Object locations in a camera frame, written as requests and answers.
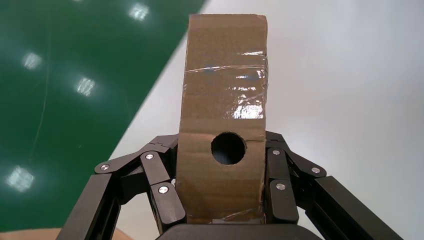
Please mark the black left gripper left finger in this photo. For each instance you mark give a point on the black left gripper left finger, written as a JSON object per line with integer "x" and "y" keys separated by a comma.
{"x": 96, "y": 205}

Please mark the small taped cardboard box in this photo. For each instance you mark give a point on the small taped cardboard box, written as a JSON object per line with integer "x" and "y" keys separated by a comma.
{"x": 222, "y": 99}

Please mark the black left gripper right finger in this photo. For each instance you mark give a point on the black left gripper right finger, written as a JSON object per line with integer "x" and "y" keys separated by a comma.
{"x": 334, "y": 205}

